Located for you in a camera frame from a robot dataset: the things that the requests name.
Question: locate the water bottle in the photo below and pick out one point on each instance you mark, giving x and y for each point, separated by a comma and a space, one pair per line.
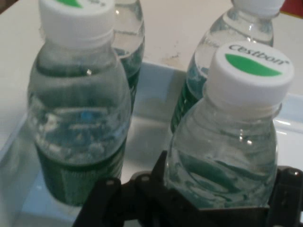
236, 30
78, 118
131, 35
222, 151

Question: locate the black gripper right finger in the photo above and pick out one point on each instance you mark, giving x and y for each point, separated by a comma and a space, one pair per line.
288, 201

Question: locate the blue and white cardboard box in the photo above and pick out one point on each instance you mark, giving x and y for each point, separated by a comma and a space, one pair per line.
151, 99

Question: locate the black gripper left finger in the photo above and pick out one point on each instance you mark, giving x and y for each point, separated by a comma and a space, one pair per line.
142, 203

